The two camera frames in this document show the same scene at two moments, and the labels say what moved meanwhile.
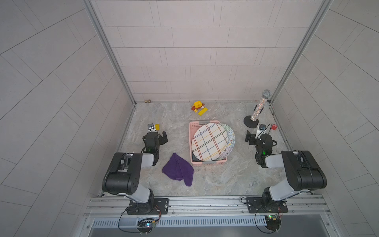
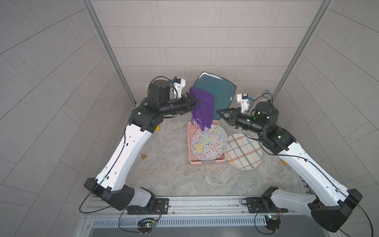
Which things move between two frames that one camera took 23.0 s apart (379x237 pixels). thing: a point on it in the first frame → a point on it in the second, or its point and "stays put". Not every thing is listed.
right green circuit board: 273,221 stays put
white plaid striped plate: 208,141 → 243,151
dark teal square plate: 194,159 → 223,91
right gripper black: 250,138 → 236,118
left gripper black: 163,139 → 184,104
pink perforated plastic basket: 194,125 stays put
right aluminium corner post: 324,8 stays put
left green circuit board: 146,223 stays put
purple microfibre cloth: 178,169 → 203,114
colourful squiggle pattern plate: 231,140 → 209,144
